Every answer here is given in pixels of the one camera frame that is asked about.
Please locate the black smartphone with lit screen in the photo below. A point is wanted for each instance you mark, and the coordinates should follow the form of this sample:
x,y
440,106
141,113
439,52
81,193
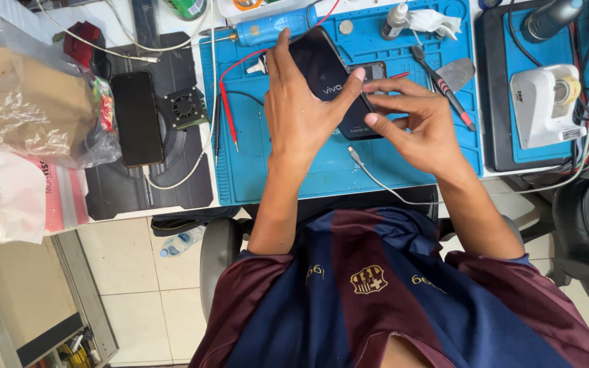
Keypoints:
x,y
320,66

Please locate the black phone frame part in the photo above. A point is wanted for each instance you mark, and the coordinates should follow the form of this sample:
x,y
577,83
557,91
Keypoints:
x,y
375,71

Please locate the small red tool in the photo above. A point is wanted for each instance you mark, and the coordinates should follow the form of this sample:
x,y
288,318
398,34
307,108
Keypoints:
x,y
400,75

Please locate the black and red brush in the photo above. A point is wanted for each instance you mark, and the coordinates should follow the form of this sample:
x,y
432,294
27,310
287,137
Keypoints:
x,y
445,89

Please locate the plastic water bottle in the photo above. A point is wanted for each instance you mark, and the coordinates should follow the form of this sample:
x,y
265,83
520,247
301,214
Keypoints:
x,y
182,241

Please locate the clear bag with brown paper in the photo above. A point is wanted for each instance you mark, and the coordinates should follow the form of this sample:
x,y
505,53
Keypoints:
x,y
28,97

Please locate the small white glue bottle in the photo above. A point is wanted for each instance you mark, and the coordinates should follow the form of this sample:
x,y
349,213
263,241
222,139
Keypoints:
x,y
393,23

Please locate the round silver coin cell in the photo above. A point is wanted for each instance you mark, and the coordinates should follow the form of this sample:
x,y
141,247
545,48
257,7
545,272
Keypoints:
x,y
346,27

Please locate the small black cooling fan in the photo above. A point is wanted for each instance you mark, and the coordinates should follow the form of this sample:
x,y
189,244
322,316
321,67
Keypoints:
x,y
185,107

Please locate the metal spatula blade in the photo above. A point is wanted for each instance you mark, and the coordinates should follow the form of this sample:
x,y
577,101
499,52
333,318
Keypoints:
x,y
458,74

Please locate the person's right hand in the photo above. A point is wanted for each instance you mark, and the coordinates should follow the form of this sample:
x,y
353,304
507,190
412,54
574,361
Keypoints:
x,y
422,128

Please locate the white parts tray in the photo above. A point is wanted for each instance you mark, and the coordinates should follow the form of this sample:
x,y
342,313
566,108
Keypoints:
x,y
274,7

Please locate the pink and white plastic bag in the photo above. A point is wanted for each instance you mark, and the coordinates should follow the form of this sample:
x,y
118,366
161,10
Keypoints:
x,y
23,199

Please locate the green can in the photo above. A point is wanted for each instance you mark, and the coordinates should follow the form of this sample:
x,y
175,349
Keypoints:
x,y
187,7

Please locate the small white nozzle cap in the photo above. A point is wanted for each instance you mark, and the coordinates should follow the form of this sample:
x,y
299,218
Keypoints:
x,y
257,65

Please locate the white tape dispenser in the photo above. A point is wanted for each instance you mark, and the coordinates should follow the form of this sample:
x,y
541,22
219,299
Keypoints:
x,y
542,110

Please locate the red and black object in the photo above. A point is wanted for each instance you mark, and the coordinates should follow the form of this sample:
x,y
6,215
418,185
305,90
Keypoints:
x,y
82,46

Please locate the blue electric screwdriver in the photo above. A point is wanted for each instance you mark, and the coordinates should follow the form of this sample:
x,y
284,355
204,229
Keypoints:
x,y
269,28

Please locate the large blue repair mat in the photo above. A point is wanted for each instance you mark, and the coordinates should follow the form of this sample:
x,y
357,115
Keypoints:
x,y
335,168

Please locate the blue mat on black tray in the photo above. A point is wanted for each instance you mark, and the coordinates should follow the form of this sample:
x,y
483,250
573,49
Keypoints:
x,y
535,56

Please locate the maroon and blue jersey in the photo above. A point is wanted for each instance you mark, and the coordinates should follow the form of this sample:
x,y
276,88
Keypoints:
x,y
376,306

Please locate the grey cabinet with drawer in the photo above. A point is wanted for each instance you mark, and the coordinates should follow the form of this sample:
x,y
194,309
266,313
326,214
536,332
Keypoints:
x,y
23,301

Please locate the red multimeter probe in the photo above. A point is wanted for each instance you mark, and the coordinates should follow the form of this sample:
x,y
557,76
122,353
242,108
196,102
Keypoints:
x,y
228,115

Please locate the grey office chair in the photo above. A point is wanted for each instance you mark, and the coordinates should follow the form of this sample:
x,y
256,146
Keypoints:
x,y
220,260

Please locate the black smartphone with dark screen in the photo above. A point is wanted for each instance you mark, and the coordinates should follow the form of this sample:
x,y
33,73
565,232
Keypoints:
x,y
136,118

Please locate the black multimeter probe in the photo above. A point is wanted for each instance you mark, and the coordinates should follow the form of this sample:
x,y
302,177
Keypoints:
x,y
217,128

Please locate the person's left hand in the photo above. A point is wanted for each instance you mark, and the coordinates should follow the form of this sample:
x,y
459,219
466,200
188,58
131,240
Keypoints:
x,y
294,117

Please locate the black chair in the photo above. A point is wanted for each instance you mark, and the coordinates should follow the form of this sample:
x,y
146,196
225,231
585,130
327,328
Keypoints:
x,y
588,245

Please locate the crumpled white tissue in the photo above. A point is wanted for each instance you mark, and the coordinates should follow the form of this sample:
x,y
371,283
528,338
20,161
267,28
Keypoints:
x,y
435,21

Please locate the dark grey work mat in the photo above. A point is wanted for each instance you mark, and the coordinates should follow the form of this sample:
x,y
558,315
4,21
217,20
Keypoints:
x,y
120,194

